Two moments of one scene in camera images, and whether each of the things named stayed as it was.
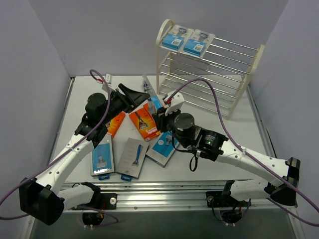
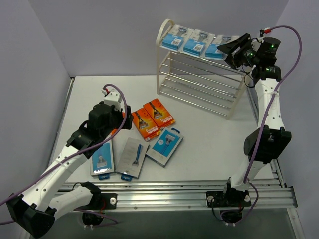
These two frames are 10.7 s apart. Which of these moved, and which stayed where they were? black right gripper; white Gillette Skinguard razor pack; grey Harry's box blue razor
Moved: white Gillette Skinguard razor pack; black right gripper
Stayed: grey Harry's box blue razor
